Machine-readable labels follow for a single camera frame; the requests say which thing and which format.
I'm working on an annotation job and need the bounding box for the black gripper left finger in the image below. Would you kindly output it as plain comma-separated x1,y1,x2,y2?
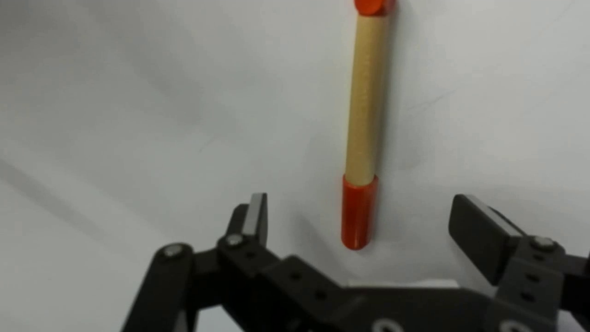
122,192,347,332

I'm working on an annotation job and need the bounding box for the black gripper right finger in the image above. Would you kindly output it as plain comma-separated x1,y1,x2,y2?
449,194,590,332

